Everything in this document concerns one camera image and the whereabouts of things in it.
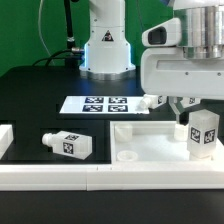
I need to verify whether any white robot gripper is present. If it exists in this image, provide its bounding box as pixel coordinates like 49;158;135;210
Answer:
140;47;224;125

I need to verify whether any white square tabletop part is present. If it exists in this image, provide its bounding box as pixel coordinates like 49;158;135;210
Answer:
109;119;224;165

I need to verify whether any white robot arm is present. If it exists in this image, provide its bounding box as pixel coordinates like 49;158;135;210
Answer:
79;0;224;102

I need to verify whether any white U-shaped obstacle fence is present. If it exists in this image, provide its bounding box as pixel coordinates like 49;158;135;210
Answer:
0;123;224;192

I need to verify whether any white marker tag plate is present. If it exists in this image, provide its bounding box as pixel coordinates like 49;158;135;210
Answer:
59;95;151;117

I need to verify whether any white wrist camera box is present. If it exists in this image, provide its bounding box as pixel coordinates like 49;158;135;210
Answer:
142;18;182;47

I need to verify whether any black cable bundle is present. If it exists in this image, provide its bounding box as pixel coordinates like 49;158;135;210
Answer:
31;0;85;68

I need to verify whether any white hanging cable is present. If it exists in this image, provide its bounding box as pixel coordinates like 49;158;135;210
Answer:
37;0;56;58

